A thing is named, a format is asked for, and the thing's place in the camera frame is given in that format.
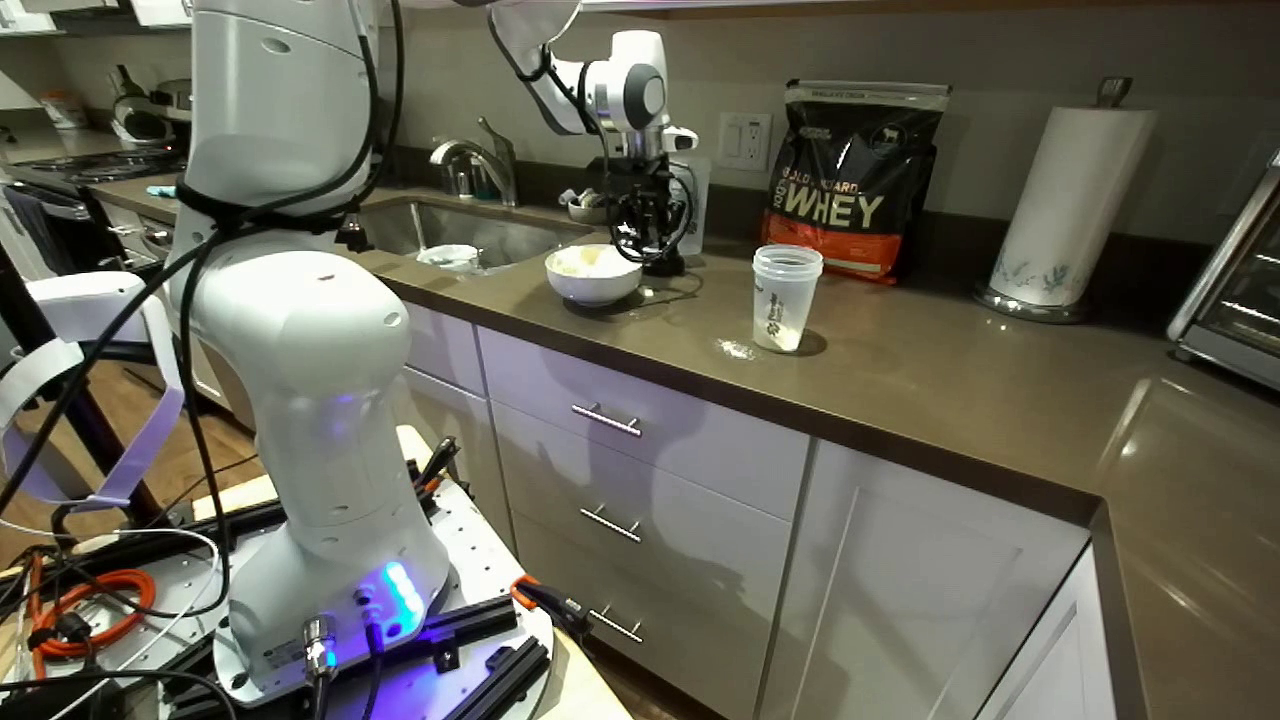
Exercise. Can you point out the white cup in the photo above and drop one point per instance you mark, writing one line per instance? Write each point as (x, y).
(449, 257)

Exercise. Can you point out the steel kitchen sink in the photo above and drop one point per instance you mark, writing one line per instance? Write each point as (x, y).
(513, 238)

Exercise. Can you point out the tall clear shaker bottle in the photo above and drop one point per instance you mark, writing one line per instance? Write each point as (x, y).
(703, 201)

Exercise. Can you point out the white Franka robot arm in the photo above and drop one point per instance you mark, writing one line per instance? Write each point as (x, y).
(313, 360)

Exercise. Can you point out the chrome sink faucet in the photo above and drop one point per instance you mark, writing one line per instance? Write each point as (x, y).
(469, 161)

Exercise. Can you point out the black clamp bar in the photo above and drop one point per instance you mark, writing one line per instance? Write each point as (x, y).
(463, 625)
(500, 680)

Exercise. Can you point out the white wall outlet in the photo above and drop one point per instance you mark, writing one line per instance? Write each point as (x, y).
(742, 140)

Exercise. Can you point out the perforated robot base table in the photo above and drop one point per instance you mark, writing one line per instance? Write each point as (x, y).
(482, 543)

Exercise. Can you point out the white bowl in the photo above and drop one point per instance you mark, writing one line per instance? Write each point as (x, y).
(593, 274)

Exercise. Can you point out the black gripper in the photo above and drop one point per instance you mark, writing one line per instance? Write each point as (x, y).
(661, 183)

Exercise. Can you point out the black whey protein bag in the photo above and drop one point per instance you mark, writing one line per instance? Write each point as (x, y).
(852, 175)

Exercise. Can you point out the white base cabinet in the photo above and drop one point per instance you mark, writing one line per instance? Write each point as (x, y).
(692, 494)

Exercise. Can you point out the short clear shaker bottle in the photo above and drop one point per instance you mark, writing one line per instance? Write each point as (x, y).
(785, 303)

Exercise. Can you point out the silver toaster oven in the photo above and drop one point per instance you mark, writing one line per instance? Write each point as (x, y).
(1247, 305)

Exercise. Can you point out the metal paper towel holder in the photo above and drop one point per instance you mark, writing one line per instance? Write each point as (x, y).
(1112, 89)

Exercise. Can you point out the small metal sink accessory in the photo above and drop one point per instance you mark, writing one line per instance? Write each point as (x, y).
(583, 201)

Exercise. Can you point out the white paper towel roll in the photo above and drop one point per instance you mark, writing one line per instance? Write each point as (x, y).
(1065, 201)

